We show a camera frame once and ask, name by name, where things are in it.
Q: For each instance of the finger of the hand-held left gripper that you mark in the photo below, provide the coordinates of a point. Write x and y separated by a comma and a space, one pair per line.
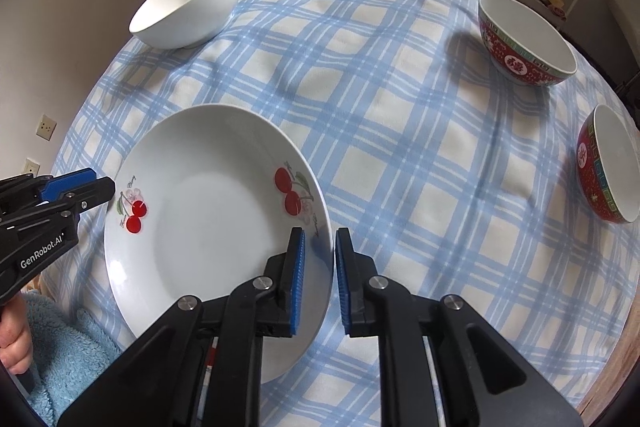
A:
92, 193
65, 184

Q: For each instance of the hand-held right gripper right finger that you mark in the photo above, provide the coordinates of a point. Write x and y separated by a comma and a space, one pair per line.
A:
342, 282

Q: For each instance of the red patterned bowl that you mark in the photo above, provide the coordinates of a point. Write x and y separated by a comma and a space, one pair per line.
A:
607, 167
525, 42

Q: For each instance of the blue checked tablecloth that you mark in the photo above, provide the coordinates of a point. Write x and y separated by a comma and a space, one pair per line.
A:
400, 157

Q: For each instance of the large white bowl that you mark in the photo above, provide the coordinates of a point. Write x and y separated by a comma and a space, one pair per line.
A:
190, 2

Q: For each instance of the white wall socket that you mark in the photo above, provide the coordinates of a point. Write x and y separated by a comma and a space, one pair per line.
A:
46, 127
31, 168

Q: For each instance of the person's left hand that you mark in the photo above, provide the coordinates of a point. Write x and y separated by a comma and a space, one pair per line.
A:
15, 337

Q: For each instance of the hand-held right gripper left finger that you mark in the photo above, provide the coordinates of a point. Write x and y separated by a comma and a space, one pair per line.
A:
298, 282

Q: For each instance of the white cherry-print plate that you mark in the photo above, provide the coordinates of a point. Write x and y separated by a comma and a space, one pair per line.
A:
210, 232

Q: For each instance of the person's left forearm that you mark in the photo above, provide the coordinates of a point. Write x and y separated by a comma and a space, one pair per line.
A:
70, 357

